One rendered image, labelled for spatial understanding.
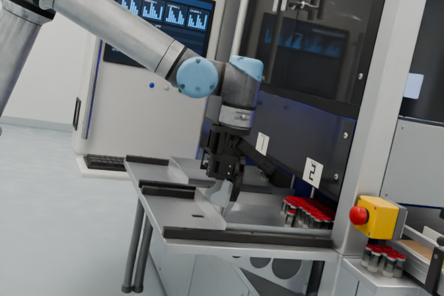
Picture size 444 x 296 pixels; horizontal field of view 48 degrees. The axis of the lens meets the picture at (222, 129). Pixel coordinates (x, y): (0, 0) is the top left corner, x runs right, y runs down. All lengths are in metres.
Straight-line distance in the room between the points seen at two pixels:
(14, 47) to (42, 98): 5.40
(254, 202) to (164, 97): 0.74
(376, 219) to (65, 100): 5.71
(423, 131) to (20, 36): 0.90
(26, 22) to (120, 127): 0.91
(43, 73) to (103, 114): 4.58
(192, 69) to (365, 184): 0.47
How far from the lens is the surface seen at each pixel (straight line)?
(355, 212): 1.07
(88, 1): 0.95
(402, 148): 1.17
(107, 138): 1.95
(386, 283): 1.10
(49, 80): 6.49
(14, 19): 1.12
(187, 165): 1.66
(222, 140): 1.08
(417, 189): 1.23
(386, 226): 1.09
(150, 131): 1.98
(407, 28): 1.14
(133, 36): 0.93
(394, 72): 1.12
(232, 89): 1.06
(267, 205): 1.41
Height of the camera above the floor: 1.26
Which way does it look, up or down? 8 degrees down
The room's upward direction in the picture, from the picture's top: 11 degrees clockwise
